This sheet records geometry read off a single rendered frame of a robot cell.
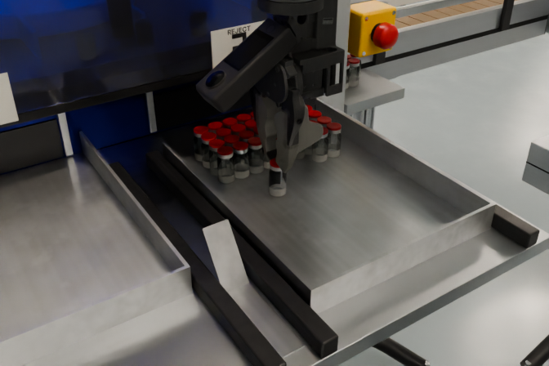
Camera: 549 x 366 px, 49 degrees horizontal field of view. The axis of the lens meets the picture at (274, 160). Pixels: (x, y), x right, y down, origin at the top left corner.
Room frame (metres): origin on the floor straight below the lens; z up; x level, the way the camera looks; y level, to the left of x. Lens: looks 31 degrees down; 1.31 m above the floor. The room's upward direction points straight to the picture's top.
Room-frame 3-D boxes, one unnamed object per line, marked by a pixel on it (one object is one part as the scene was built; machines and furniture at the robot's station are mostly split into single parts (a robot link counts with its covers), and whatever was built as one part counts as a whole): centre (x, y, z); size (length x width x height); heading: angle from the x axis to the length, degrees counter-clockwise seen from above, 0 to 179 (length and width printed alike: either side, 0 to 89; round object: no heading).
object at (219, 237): (0.44, 0.02, 0.91); 0.14 x 0.03 x 0.06; 33
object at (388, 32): (0.91, -0.17, 0.99); 0.04 x 0.04 x 0.04; 33
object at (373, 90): (0.99, -0.14, 0.87); 0.14 x 0.13 x 0.02; 33
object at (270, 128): (0.67, -0.01, 0.97); 0.06 x 0.03 x 0.09; 123
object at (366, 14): (0.95, -0.15, 0.99); 0.08 x 0.07 x 0.07; 33
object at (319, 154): (0.72, -0.06, 0.90); 0.02 x 0.02 x 0.05
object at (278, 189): (0.64, 0.00, 0.90); 0.02 x 0.02 x 0.04
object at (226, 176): (0.71, 0.00, 0.90); 0.18 x 0.02 x 0.05; 123
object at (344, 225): (0.64, -0.05, 0.90); 0.34 x 0.26 x 0.04; 33
